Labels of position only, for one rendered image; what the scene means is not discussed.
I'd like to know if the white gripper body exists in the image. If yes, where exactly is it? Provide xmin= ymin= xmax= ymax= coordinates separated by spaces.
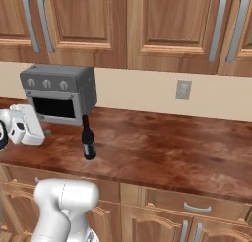
xmin=18 ymin=103 xmax=46 ymax=147

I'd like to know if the dark wine bottle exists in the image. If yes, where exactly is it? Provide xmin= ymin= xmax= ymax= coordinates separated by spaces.
xmin=80 ymin=114 xmax=97 ymax=161

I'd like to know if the grey toaster oven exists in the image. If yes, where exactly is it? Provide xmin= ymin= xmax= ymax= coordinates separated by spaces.
xmin=19 ymin=63 xmax=98 ymax=127

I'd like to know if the wooden base cupboard door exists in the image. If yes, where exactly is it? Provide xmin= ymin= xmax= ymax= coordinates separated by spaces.
xmin=0 ymin=181 xmax=41 ymax=242
xmin=189 ymin=217 xmax=252 ymax=242
xmin=121 ymin=204 xmax=192 ymax=242
xmin=86 ymin=200 xmax=123 ymax=242

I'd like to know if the wooden drawer front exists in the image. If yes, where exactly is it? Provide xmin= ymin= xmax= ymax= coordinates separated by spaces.
xmin=5 ymin=164 xmax=121 ymax=205
xmin=143 ymin=186 xmax=252 ymax=222

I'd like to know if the grey cupboard bar handle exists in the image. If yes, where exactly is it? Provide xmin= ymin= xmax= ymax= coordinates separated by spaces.
xmin=21 ymin=0 xmax=41 ymax=54
xmin=208 ymin=0 xmax=228 ymax=63
xmin=36 ymin=0 xmax=56 ymax=54
xmin=224 ymin=0 xmax=251 ymax=64

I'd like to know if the wooden wall cupboard door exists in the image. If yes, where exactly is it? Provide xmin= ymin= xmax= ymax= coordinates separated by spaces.
xmin=0 ymin=0 xmax=50 ymax=65
xmin=126 ymin=0 xmax=236 ymax=75
xmin=34 ymin=0 xmax=128 ymax=70
xmin=217 ymin=0 xmax=252 ymax=79

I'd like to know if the grey wall outlet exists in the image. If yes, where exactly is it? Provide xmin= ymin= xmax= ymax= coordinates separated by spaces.
xmin=175 ymin=79 xmax=193 ymax=101

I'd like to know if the grey base cupboard handle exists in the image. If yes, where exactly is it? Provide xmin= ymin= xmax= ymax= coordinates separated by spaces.
xmin=193 ymin=222 xmax=204 ymax=242
xmin=179 ymin=219 xmax=190 ymax=242

